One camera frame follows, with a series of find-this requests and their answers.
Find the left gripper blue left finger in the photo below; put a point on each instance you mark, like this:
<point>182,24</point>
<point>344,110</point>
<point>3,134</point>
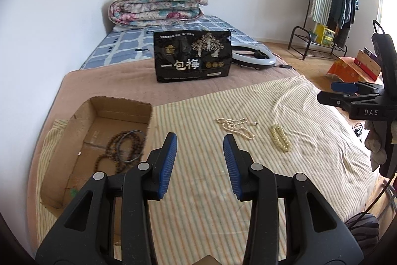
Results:
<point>108,221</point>

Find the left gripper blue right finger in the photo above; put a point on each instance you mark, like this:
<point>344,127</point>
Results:
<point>291,222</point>

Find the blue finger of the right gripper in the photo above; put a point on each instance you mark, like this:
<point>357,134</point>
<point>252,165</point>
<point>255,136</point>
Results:
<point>359,88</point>
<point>334,99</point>

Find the black bangle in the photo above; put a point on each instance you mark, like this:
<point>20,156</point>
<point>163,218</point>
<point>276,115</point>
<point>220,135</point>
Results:
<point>137,139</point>

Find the gloved right hand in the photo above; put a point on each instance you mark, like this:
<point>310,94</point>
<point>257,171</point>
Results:
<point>373,143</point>

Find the boxes on orange table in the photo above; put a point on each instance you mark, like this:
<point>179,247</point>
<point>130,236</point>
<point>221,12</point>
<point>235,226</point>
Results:
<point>368,62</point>

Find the orange cloth covered table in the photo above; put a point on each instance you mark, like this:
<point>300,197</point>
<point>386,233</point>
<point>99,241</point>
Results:
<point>344,69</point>

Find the black clothes rack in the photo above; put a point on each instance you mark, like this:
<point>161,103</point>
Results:
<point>303,40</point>

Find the yellow box on rack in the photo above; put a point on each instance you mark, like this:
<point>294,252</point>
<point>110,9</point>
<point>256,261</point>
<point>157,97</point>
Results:
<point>325,36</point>

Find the brown cardboard box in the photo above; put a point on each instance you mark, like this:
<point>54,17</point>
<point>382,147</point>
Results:
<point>75,149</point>

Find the striped yellow blanket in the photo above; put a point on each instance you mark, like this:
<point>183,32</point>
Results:
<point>199,214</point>

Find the brown bed cover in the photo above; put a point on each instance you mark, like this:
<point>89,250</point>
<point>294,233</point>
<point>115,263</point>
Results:
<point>136,81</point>

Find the black snack bag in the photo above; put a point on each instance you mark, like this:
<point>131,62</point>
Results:
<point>190,55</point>

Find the blue checkered bed sheet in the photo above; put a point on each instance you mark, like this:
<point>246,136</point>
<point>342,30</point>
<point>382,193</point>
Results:
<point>137,44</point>

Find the folded floral quilt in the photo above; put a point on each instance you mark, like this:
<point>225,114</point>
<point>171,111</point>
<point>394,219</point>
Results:
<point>146,13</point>

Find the white ring light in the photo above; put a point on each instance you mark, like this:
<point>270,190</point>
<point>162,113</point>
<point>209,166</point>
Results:
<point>253,57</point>

